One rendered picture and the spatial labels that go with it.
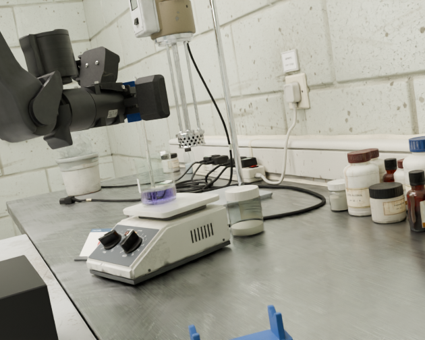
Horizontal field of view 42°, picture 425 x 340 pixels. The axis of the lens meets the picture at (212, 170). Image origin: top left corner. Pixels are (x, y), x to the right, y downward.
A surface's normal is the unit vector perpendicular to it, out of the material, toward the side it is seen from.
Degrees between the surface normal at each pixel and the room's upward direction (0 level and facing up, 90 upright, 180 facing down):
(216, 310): 0
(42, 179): 90
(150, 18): 90
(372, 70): 90
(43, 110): 86
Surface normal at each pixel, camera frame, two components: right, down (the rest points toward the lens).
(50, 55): 0.21, 0.04
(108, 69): 0.84, -0.09
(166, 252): 0.67, -0.01
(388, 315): -0.16, -0.98
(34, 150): 0.42, 0.05
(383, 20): -0.90, 0.20
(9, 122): -0.44, 0.44
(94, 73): -0.54, -0.21
